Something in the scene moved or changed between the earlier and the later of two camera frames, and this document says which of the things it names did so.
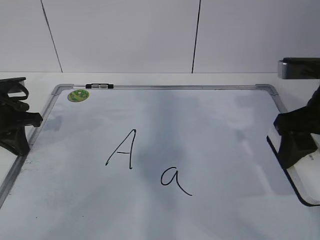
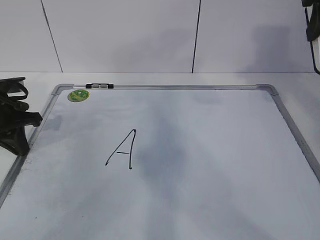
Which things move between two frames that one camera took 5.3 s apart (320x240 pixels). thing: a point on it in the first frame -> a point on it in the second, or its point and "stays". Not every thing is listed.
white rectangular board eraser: (316, 139) -> (316, 43)
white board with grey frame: (156, 162) stays
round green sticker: (78, 95) stays
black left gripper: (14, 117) stays
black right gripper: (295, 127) -> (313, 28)
